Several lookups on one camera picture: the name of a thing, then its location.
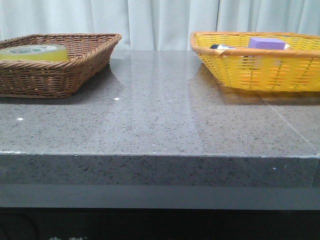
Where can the brown wicker basket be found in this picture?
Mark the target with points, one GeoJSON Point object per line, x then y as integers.
{"type": "Point", "coordinates": [88, 54]}

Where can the yellow wicker basket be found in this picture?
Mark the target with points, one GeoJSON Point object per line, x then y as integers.
{"type": "Point", "coordinates": [296, 69]}

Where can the yellow packing tape roll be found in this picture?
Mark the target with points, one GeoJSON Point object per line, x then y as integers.
{"type": "Point", "coordinates": [35, 52]}

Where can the dark blue white item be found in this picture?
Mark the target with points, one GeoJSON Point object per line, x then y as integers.
{"type": "Point", "coordinates": [221, 47]}

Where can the purple sponge block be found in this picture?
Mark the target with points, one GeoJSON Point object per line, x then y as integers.
{"type": "Point", "coordinates": [266, 43]}

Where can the white curtain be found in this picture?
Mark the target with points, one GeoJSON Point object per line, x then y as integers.
{"type": "Point", "coordinates": [157, 25]}

